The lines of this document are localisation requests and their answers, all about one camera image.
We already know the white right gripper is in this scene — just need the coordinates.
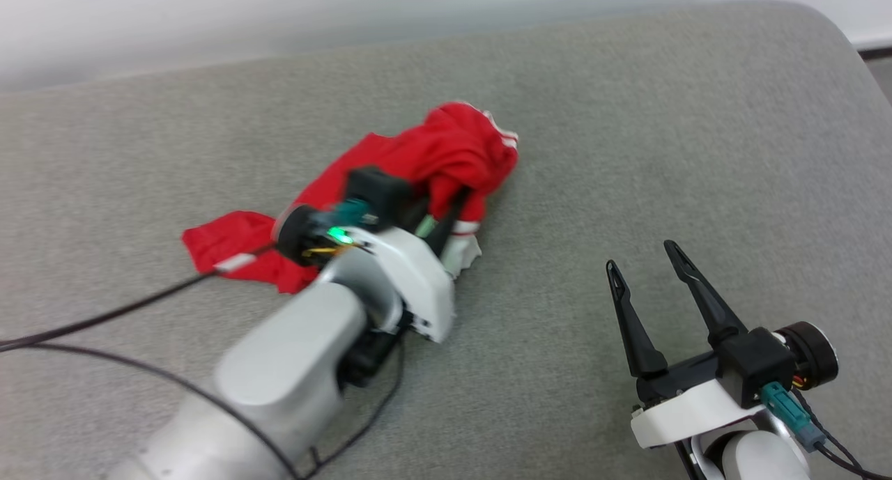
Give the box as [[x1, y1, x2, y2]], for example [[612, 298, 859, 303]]
[[606, 240, 771, 450]]

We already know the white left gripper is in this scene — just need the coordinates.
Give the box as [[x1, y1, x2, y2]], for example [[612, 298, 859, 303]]
[[317, 186, 470, 345]]

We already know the red white number 23 jersey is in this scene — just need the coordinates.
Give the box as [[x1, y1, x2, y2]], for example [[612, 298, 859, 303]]
[[181, 102, 520, 294]]

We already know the black round left gripper motor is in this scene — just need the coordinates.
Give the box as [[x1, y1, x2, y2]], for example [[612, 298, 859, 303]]
[[274, 205, 323, 266]]

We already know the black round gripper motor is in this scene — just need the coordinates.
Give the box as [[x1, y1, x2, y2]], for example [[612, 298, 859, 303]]
[[274, 205, 323, 266], [775, 321, 839, 390]]

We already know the black round right gripper motor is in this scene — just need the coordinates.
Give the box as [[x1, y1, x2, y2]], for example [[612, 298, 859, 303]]
[[775, 321, 839, 390]]

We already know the grey fabric sofa seat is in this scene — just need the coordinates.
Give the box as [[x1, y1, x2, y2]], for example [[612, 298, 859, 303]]
[[0, 0, 892, 480]]

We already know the right camera cable teal plug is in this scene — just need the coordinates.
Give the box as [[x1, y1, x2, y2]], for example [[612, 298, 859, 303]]
[[761, 382, 892, 480]]

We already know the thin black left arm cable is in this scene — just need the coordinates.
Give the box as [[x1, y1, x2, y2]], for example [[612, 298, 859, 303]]
[[0, 337, 406, 480]]

